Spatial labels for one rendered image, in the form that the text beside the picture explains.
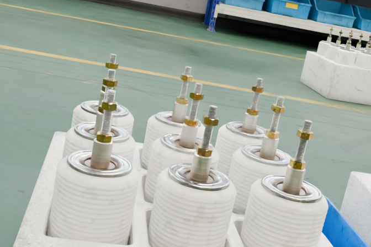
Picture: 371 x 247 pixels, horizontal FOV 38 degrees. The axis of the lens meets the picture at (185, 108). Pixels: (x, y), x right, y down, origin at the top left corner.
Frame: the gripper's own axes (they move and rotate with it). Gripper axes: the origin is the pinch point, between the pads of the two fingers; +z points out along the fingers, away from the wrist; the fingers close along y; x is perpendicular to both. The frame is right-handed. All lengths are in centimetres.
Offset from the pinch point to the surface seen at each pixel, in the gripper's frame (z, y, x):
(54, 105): 47, 81, 57
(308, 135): 14.5, -0.6, -26.8
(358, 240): 35, 24, -37
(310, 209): 22.3, -3.2, -29.3
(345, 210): 36, 38, -34
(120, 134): 21.6, 0.5, -2.5
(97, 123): 20.4, -1.3, 0.2
